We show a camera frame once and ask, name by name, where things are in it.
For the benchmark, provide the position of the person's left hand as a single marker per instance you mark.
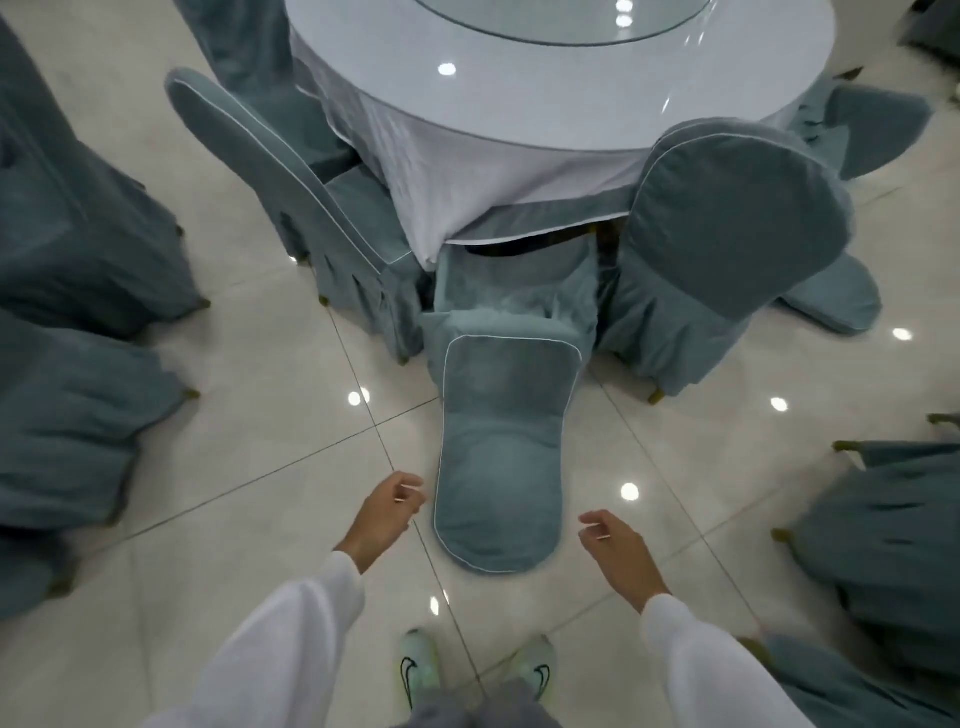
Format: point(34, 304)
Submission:
point(382, 521)

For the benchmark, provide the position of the person's right hand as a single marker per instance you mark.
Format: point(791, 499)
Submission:
point(626, 562)

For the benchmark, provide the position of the person's left forearm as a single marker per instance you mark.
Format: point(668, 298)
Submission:
point(270, 652)

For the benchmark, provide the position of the person's right forearm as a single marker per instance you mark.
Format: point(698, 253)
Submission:
point(712, 667)

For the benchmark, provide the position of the person's right shoe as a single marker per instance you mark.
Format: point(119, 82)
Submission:
point(534, 667)

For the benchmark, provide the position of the person's shoe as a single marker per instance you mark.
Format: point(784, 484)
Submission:
point(534, 667)
point(418, 667)

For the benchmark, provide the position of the person's left shoe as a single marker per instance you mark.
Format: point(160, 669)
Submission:
point(418, 667)

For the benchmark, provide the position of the person's grey trousers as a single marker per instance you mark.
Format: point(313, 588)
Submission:
point(487, 709)

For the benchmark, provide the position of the round white clothed table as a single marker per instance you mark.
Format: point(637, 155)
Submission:
point(525, 97)

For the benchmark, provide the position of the round glass turntable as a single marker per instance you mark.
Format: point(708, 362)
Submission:
point(562, 22)

